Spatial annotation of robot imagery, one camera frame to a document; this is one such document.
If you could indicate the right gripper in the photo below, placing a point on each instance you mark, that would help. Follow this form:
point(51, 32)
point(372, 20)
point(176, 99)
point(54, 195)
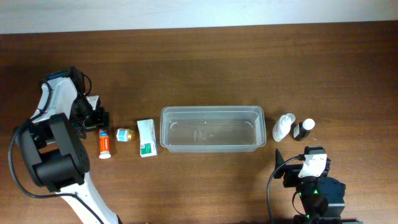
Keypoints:
point(292, 172)

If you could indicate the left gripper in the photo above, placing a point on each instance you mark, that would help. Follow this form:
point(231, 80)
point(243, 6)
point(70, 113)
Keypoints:
point(102, 120)

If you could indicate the orange tablet tube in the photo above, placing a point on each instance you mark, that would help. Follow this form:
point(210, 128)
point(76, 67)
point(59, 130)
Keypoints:
point(104, 146)

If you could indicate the small blue-label gold-cap bottle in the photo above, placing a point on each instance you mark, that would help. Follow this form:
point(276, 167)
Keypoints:
point(125, 135)

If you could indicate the white green medicine box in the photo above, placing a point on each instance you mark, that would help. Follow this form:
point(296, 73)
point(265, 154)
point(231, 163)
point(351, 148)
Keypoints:
point(148, 145)

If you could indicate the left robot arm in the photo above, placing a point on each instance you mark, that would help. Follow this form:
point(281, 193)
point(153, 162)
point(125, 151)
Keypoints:
point(50, 143)

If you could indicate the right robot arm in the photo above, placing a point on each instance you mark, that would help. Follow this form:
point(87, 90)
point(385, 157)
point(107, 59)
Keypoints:
point(321, 196)

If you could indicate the clear plastic container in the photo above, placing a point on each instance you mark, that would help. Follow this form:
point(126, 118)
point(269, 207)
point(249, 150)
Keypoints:
point(212, 128)

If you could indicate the white bottle clear cap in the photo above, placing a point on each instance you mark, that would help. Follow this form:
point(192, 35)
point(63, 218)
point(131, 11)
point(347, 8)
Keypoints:
point(282, 127)

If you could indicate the dark bottle white cap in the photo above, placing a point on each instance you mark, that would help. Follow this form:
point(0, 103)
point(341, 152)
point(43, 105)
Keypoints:
point(302, 130)

